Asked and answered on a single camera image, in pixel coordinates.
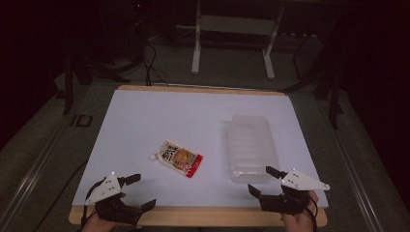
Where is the white and red sauce pouch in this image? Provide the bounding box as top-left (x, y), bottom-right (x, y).
top-left (148, 138), bottom-right (204, 179)

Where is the person's left hand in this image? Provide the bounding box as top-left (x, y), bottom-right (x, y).
top-left (81, 213), bottom-right (120, 232)

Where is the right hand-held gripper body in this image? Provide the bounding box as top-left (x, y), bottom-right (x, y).
top-left (258, 168), bottom-right (331, 216)

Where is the black stand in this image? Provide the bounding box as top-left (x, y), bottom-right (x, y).
top-left (279, 32), bottom-right (345, 131)
top-left (61, 52), bottom-right (132, 116)

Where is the person's right hand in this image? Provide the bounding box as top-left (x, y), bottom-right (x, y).
top-left (279, 190), bottom-right (320, 232)

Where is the white metal stand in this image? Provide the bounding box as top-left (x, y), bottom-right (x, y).
top-left (190, 0), bottom-right (286, 80)

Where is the white table mat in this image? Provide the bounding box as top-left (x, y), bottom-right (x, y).
top-left (72, 89), bottom-right (330, 209)

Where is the clear plastic container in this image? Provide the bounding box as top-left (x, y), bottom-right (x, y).
top-left (224, 113), bottom-right (281, 185)

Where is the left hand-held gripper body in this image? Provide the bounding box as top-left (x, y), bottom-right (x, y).
top-left (84, 172), bottom-right (143, 226)

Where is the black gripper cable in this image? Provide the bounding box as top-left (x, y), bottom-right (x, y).
top-left (303, 192), bottom-right (319, 232)
top-left (79, 176), bottom-right (108, 231)

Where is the metal floor rail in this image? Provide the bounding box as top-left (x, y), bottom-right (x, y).
top-left (330, 127), bottom-right (386, 232)
top-left (0, 120), bottom-right (71, 232)

